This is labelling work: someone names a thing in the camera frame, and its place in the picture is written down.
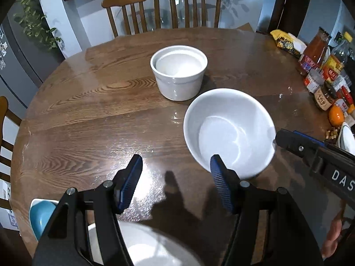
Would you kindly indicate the person's right hand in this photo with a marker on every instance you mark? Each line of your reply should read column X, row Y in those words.
column 332, row 235

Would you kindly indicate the plain blue plate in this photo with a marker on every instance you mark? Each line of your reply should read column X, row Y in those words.
column 41, row 219

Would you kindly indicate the pile of brown nuts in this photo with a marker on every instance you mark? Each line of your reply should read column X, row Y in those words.
column 331, row 135

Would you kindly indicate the small jar white label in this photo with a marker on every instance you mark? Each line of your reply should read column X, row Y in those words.
column 313, row 81

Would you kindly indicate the white round bowl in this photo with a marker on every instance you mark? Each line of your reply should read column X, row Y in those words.
column 346, row 138
column 230, row 122

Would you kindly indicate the white straight-sided ramekin bowl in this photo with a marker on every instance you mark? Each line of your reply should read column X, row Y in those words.
column 177, row 86

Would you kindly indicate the orange fruit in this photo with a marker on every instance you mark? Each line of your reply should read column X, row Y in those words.
column 337, row 115

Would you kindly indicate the clear bottle yellow cap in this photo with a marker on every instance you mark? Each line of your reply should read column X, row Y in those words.
column 334, row 69

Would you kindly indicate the dark jar tan label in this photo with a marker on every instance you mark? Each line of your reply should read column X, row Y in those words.
column 323, row 99

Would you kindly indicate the yellow snack packet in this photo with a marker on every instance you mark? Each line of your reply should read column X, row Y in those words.
column 283, row 40

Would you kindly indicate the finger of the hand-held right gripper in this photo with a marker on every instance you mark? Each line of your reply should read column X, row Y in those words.
column 310, row 139
column 294, row 144

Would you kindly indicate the green leafy plant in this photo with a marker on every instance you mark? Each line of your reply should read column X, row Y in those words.
column 36, row 25

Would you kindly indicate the grey refrigerator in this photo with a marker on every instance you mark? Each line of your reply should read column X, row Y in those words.
column 19, row 69

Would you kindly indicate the red sauce bottle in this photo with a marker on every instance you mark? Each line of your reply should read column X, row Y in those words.
column 313, row 50

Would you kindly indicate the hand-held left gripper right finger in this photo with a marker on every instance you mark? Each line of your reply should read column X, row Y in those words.
column 220, row 183

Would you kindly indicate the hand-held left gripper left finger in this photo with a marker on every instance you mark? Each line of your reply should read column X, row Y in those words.
column 130, row 183

